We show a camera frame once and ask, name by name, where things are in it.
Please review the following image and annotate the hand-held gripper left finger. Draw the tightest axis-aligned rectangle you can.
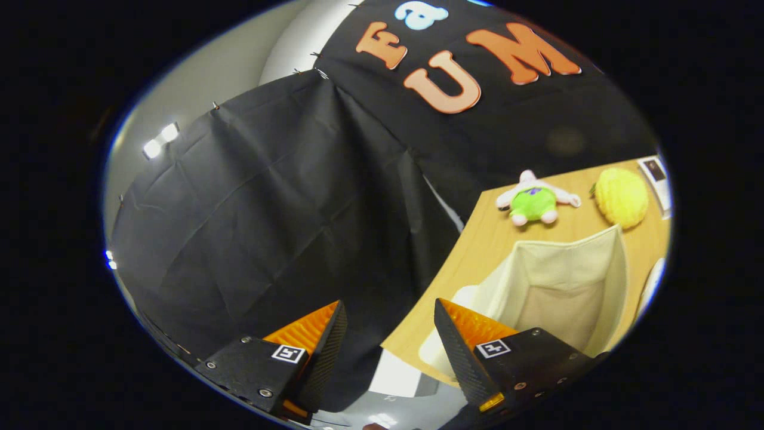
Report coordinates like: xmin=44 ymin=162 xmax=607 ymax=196
xmin=196 ymin=300 xmax=349 ymax=426

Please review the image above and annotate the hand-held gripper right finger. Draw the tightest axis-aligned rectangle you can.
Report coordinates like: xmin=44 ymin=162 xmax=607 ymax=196
xmin=434 ymin=297 xmax=609 ymax=414

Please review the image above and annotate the brown fabric storage box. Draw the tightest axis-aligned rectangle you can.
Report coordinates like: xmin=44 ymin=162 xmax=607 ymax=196
xmin=418 ymin=224 xmax=631 ymax=383

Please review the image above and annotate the white canvas shoe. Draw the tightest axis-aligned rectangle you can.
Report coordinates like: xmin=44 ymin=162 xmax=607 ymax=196
xmin=635 ymin=257 xmax=667 ymax=321

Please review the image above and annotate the black backdrop cloth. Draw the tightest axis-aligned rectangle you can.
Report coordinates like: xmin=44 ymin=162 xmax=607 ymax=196
xmin=110 ymin=0 xmax=658 ymax=413

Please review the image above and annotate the pink green plush toy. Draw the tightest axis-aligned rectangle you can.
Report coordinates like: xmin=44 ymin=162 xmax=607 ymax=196
xmin=495 ymin=170 xmax=582 ymax=227

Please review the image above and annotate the yellow plush ball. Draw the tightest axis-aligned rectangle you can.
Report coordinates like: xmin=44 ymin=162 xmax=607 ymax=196
xmin=591 ymin=167 xmax=651 ymax=230

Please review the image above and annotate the white book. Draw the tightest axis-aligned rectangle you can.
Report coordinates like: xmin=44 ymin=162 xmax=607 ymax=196
xmin=636 ymin=155 xmax=673 ymax=220

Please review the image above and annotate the large ceiling light panel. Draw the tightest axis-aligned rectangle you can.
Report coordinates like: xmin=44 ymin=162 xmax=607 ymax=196
xmin=141 ymin=122 xmax=180 ymax=161

